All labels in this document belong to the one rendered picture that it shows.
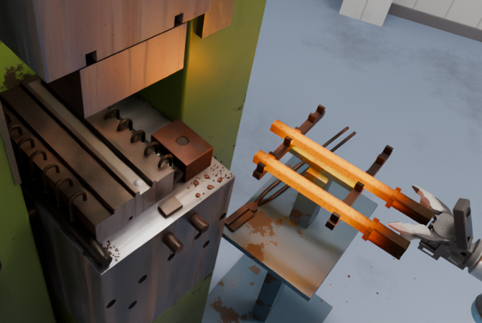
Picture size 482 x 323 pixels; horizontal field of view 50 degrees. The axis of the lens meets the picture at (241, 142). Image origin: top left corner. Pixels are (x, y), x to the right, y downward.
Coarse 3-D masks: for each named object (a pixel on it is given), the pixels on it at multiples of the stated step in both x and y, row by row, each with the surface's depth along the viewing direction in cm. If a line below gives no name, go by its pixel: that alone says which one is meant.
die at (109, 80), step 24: (144, 48) 77; (168, 48) 82; (72, 72) 72; (96, 72) 73; (120, 72) 77; (144, 72) 81; (168, 72) 86; (72, 96) 76; (96, 96) 76; (120, 96) 80
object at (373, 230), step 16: (256, 160) 124; (272, 160) 123; (288, 176) 121; (304, 192) 120; (320, 192) 119; (336, 208) 116; (352, 208) 117; (352, 224) 116; (368, 224) 115; (384, 240) 114; (400, 240) 112; (400, 256) 114
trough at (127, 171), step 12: (36, 84) 120; (48, 96) 118; (60, 96) 117; (60, 108) 116; (72, 108) 115; (72, 120) 114; (84, 120) 114; (84, 132) 112; (96, 132) 112; (96, 144) 111; (108, 144) 111; (108, 156) 109; (120, 156) 109; (120, 168) 107; (132, 168) 108; (132, 180) 106; (144, 180) 106
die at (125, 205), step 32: (0, 96) 116; (32, 96) 117; (32, 128) 111; (64, 128) 112; (96, 128) 112; (32, 160) 106; (64, 160) 106; (96, 160) 107; (64, 192) 102; (96, 192) 102; (128, 192) 103; (160, 192) 110; (96, 224) 98
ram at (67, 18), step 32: (0, 0) 64; (32, 0) 58; (64, 0) 61; (96, 0) 65; (128, 0) 69; (160, 0) 73; (192, 0) 79; (0, 32) 70; (32, 32) 62; (64, 32) 64; (96, 32) 68; (128, 32) 73; (160, 32) 78; (32, 64) 67; (64, 64) 67
